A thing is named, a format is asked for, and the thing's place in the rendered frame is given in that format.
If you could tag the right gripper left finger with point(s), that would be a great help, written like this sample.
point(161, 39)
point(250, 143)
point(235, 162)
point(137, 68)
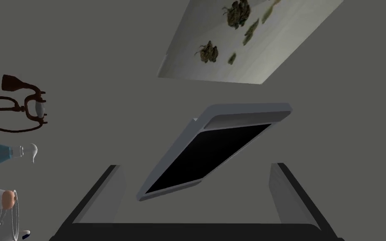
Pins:
point(101, 195)

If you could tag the grey tablet with black screen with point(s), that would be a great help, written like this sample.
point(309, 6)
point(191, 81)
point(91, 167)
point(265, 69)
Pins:
point(209, 155)

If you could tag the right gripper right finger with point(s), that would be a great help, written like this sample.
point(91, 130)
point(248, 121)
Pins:
point(291, 197)

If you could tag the dark brown eyeglasses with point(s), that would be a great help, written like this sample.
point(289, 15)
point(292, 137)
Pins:
point(17, 107)

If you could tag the pale picture with green plants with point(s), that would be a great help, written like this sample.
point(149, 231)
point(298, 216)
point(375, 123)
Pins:
point(246, 40)

